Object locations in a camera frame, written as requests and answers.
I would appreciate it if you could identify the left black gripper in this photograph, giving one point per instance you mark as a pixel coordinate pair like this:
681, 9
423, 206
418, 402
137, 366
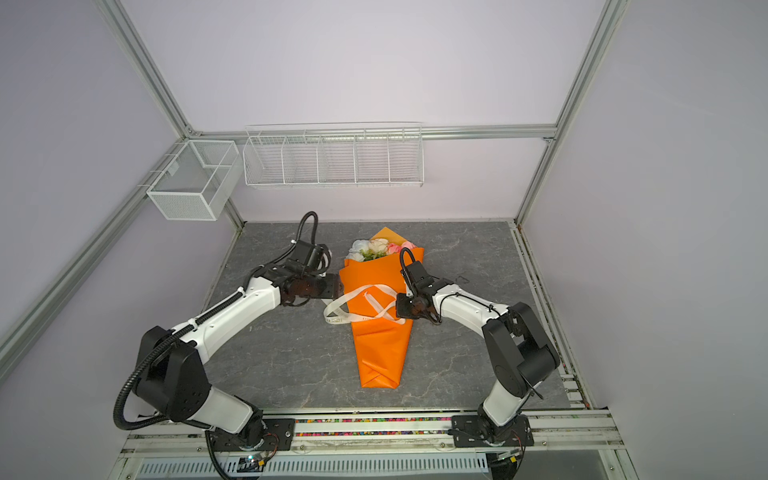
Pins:
334, 289

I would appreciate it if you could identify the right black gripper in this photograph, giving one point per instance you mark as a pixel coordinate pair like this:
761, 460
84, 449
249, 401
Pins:
401, 308

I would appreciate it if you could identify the orange wrapping paper sheet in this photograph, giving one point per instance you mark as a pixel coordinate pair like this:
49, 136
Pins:
381, 339

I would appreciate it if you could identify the white fake rose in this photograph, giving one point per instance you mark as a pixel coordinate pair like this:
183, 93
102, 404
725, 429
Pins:
360, 251

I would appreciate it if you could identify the cream fake rose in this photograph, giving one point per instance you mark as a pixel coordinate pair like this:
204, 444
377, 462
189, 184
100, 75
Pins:
379, 245

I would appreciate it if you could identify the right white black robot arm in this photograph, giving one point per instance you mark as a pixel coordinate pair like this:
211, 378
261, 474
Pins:
521, 353

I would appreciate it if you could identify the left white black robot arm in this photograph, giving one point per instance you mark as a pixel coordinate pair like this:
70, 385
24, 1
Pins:
169, 382

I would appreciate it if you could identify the white mesh box basket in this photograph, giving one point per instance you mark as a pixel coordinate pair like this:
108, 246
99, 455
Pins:
198, 181

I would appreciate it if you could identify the white wire shelf basket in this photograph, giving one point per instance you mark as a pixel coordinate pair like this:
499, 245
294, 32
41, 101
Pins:
348, 154

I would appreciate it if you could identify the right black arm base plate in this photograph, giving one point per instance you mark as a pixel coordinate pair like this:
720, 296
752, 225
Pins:
475, 431

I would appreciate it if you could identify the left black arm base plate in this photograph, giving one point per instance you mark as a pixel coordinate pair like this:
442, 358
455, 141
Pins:
263, 434

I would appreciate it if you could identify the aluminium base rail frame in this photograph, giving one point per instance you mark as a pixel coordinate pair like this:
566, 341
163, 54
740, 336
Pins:
587, 438

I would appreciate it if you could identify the white slotted cable duct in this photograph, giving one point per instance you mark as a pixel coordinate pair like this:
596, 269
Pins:
321, 466

